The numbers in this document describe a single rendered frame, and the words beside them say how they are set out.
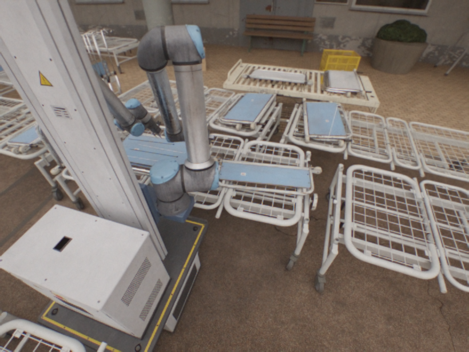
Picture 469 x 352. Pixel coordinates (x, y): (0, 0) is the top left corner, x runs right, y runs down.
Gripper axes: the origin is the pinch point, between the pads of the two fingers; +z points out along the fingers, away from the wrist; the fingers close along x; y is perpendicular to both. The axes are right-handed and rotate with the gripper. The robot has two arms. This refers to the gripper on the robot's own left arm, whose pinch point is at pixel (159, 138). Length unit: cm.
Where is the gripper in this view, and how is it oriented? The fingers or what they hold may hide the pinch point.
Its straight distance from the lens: 186.9
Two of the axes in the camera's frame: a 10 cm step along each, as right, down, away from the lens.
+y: 3.6, -8.7, 3.4
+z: 2.7, 4.4, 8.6
